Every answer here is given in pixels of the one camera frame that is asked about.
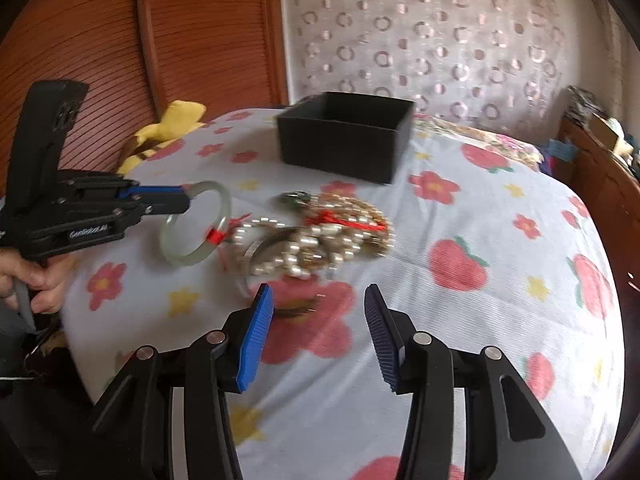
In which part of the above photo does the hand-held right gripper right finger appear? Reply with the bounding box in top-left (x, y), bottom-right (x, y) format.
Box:
top-left (364, 284), bottom-right (583, 480)

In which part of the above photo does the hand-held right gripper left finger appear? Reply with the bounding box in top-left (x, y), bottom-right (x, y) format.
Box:
top-left (91, 282), bottom-right (275, 480)

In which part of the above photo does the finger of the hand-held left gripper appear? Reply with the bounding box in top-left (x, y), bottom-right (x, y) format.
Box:
top-left (116, 181), bottom-right (190, 201)
top-left (134, 194), bottom-right (193, 222)

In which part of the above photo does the dark brown bracelet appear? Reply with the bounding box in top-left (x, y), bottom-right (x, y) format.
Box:
top-left (276, 299), bottom-right (327, 322)

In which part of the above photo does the pale green jade bangle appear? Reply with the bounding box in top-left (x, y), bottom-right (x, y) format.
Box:
top-left (160, 181), bottom-right (233, 267)

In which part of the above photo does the silver bangle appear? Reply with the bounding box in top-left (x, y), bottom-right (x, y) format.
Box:
top-left (236, 230), bottom-right (302, 302)

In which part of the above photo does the white pearl necklace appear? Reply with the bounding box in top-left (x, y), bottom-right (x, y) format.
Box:
top-left (227, 215), bottom-right (362, 282)

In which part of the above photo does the green stone pendant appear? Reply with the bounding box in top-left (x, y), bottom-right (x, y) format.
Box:
top-left (277, 191), bottom-right (313, 211)

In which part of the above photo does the red knotted cord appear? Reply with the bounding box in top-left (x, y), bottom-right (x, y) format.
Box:
top-left (307, 211), bottom-right (386, 233)

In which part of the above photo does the gold bead necklace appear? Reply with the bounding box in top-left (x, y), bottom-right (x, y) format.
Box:
top-left (312, 182), bottom-right (397, 262)

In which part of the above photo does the black cardboard box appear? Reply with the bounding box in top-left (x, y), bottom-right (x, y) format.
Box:
top-left (276, 91), bottom-right (416, 185)

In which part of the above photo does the person's left hand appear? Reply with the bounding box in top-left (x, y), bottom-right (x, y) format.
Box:
top-left (0, 250), bottom-right (78, 314)

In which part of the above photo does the yellow plush toy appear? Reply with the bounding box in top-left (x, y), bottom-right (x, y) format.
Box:
top-left (117, 100), bottom-right (207, 176)

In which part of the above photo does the flower and strawberry printed blanket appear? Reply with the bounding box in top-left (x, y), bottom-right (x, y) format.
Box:
top-left (60, 107), bottom-right (628, 480)

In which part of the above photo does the brown slatted wooden wardrobe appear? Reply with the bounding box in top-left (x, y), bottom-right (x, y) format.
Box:
top-left (0, 0), bottom-right (290, 196)

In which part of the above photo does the floral quilt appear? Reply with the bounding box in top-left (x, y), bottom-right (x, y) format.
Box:
top-left (412, 112), bottom-right (543, 172)

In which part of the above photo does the blue plastic bag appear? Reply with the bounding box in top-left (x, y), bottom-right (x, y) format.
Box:
top-left (547, 137), bottom-right (576, 162)

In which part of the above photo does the wooden side cabinet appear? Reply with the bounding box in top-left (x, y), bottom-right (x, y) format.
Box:
top-left (555, 115), bottom-right (640, 241)

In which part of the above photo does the brown cardboard box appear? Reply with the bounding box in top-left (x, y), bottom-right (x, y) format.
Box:
top-left (590, 112), bottom-right (627, 155)

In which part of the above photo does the stack of folded cloths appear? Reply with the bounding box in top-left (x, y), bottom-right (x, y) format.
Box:
top-left (566, 85), bottom-right (602, 127)

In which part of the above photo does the circle patterned wall curtain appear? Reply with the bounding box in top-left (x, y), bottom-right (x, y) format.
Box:
top-left (280, 0), bottom-right (601, 136)

